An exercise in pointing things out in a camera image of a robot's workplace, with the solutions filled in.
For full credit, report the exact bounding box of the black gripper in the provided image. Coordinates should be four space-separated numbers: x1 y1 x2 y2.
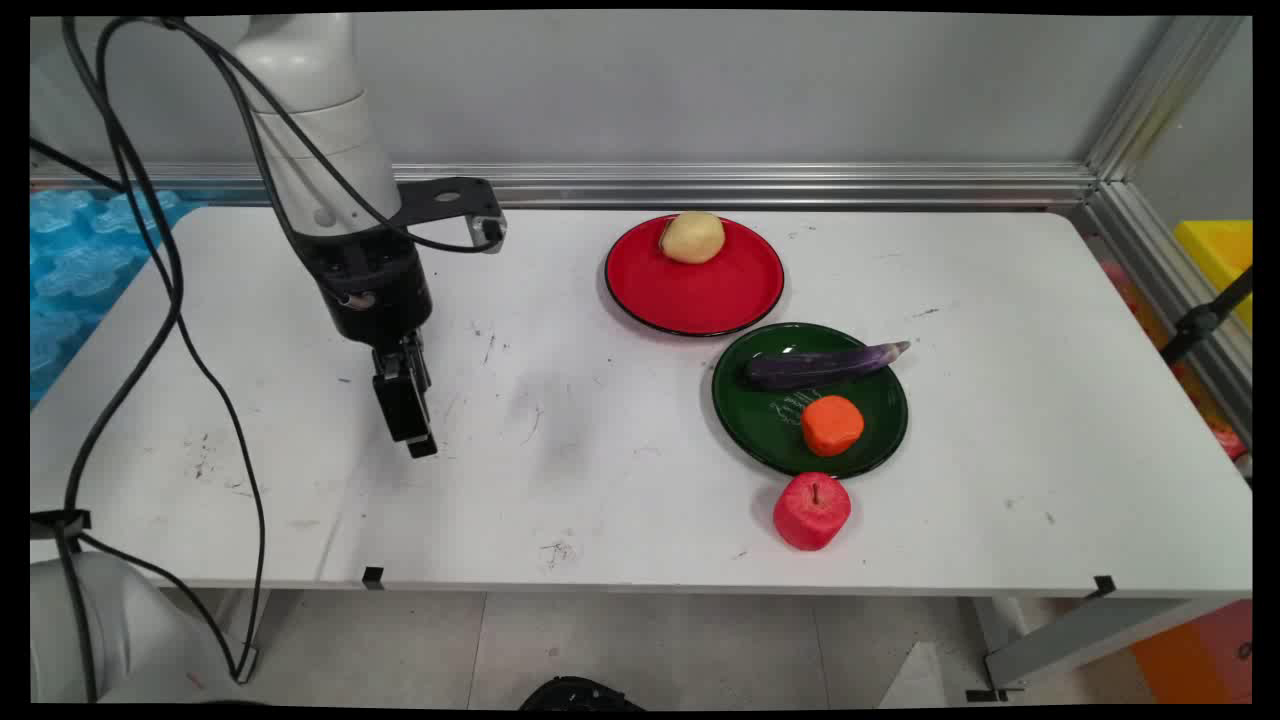
298 226 439 460

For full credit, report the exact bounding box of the purple eggplant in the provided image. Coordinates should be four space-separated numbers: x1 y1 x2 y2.
743 340 913 392

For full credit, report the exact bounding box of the red round plate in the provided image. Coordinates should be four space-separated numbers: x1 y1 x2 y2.
603 214 786 338

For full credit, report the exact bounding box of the yellow potato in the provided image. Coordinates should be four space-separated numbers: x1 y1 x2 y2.
658 211 727 266

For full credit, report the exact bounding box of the black round floor object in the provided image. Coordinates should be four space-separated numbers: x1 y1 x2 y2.
518 676 646 711

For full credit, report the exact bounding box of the dark green round plate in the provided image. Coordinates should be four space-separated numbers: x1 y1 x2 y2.
711 322 910 480

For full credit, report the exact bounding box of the blue foam mat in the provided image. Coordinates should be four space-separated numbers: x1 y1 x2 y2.
30 188 206 406

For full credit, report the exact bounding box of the red toy apple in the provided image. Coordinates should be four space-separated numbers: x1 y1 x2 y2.
772 472 853 552

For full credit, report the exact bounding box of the orange toy fruit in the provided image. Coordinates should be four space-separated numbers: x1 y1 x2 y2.
801 394 866 459

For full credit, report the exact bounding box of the black stand rod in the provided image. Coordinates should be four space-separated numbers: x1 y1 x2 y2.
1159 266 1253 365

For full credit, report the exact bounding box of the yellow plastic box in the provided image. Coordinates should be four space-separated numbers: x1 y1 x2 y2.
1174 219 1253 333

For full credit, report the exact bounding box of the orange box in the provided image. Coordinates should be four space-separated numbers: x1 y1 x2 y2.
1128 599 1253 705

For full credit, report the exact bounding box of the thin black looping cable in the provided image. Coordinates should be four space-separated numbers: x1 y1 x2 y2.
95 16 269 685

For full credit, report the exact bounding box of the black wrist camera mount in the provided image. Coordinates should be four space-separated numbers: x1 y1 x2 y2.
395 178 508 255

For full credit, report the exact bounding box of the black camera cable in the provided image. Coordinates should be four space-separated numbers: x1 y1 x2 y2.
160 16 501 255

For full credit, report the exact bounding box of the thick black cable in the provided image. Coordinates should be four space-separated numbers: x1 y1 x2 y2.
55 16 186 703

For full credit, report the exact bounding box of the horizontal aluminium frame rail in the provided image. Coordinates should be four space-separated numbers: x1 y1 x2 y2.
30 162 1101 210

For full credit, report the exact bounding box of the slanted aluminium frame rail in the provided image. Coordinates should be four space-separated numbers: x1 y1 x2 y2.
1085 178 1253 451

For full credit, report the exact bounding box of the upright aluminium frame post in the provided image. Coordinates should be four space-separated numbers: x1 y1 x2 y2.
1085 15 1251 183

